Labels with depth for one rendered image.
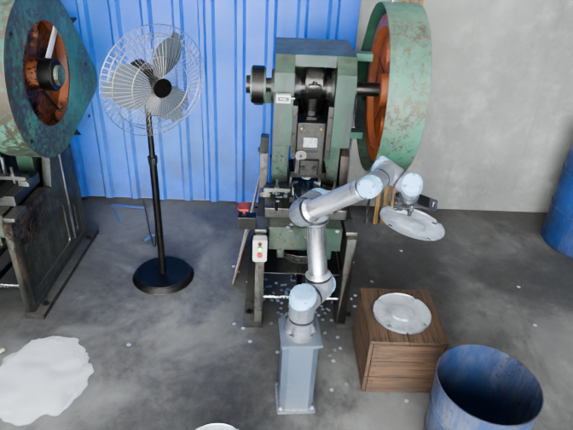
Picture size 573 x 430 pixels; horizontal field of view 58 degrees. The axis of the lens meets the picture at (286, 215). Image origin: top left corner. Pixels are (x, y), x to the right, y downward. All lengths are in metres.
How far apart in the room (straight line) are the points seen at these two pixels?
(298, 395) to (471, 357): 0.81
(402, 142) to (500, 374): 1.12
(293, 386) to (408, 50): 1.59
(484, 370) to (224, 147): 2.45
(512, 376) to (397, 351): 0.51
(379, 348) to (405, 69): 1.29
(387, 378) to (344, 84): 1.46
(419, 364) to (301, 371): 0.61
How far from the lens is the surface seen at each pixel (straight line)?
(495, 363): 2.55
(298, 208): 1.99
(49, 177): 3.38
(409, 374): 2.74
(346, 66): 2.54
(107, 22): 3.89
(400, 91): 2.30
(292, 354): 2.36
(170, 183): 4.20
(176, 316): 3.14
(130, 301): 3.29
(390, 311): 2.69
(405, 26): 2.41
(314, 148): 2.67
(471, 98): 4.12
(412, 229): 2.36
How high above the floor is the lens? 2.09
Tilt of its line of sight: 31 degrees down
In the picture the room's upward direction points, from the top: 3 degrees clockwise
